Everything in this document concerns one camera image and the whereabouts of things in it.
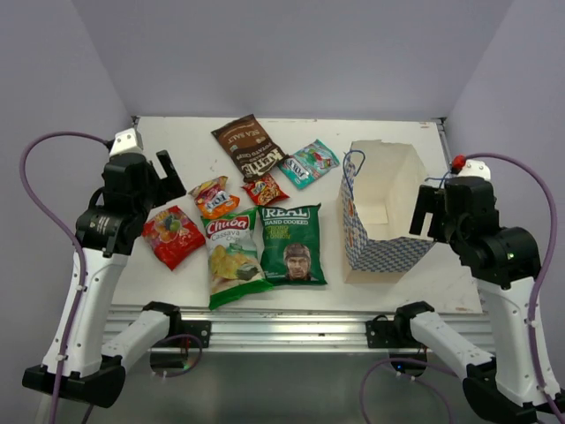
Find aluminium rail frame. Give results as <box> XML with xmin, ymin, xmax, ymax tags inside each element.
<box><xmin>103</xmin><ymin>115</ymin><xmax>498</xmax><ymax>354</ymax></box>

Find blue checkered paper bag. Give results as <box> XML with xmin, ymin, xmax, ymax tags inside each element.
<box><xmin>338</xmin><ymin>140</ymin><xmax>433</xmax><ymax>284</ymax></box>

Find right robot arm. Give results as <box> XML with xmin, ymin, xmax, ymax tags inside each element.
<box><xmin>393</xmin><ymin>177</ymin><xmax>564</xmax><ymax>423</ymax></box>

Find small red snack packet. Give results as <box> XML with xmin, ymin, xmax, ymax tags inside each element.
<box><xmin>242</xmin><ymin>174</ymin><xmax>290</xmax><ymax>206</ymax></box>

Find purple cable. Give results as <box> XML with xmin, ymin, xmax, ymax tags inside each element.
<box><xmin>20</xmin><ymin>131</ymin><xmax>111</xmax><ymax>424</ymax></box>
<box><xmin>463</xmin><ymin>152</ymin><xmax>565</xmax><ymax>424</ymax></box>

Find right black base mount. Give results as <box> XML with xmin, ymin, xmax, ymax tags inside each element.
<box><xmin>365</xmin><ymin>314</ymin><xmax>418</xmax><ymax>350</ymax></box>

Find green Chuba cassava chips bag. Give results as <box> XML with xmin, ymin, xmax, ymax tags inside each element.
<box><xmin>201</xmin><ymin>207</ymin><xmax>274</xmax><ymax>310</ymax></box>

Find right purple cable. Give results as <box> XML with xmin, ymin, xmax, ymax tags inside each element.
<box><xmin>463</xmin><ymin>152</ymin><xmax>565</xmax><ymax>424</ymax></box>

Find dark green Real chips bag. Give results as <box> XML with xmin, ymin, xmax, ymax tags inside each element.
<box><xmin>258</xmin><ymin>204</ymin><xmax>327</xmax><ymax>286</ymax></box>

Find orange Fox's candy bag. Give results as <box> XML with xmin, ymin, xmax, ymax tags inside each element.
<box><xmin>189</xmin><ymin>176</ymin><xmax>240</xmax><ymax>219</ymax></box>

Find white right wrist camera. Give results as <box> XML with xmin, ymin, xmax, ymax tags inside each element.
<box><xmin>451</xmin><ymin>155</ymin><xmax>491</xmax><ymax>181</ymax></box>

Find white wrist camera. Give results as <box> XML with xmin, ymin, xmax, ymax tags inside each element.
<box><xmin>109</xmin><ymin>127</ymin><xmax>143</xmax><ymax>157</ymax></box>
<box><xmin>451</xmin><ymin>155</ymin><xmax>491</xmax><ymax>181</ymax></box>

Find teal Fox's candy bag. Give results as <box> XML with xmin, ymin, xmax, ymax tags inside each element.
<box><xmin>278</xmin><ymin>140</ymin><xmax>340</xmax><ymax>190</ymax></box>

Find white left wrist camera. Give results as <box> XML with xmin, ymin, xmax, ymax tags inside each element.
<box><xmin>109</xmin><ymin>127</ymin><xmax>143</xmax><ymax>157</ymax></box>

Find brown Kettle chips bag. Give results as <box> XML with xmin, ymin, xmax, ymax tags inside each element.
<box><xmin>211</xmin><ymin>114</ymin><xmax>289</xmax><ymax>183</ymax></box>

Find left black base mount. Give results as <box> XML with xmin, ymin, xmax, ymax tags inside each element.
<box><xmin>175</xmin><ymin>320</ymin><xmax>212</xmax><ymax>350</ymax></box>

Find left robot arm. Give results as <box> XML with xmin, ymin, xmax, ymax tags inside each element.
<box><xmin>22</xmin><ymin>150</ymin><xmax>186</xmax><ymax>408</ymax></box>

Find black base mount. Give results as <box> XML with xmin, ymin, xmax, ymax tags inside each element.
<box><xmin>365</xmin><ymin>314</ymin><xmax>418</xmax><ymax>350</ymax></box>
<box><xmin>175</xmin><ymin>320</ymin><xmax>212</xmax><ymax>350</ymax></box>

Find red fruit candy bag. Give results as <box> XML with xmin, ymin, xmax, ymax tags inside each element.
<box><xmin>142</xmin><ymin>206</ymin><xmax>205</xmax><ymax>270</ymax></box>

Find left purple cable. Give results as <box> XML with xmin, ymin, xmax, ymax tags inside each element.
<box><xmin>20</xmin><ymin>131</ymin><xmax>111</xmax><ymax>424</ymax></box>

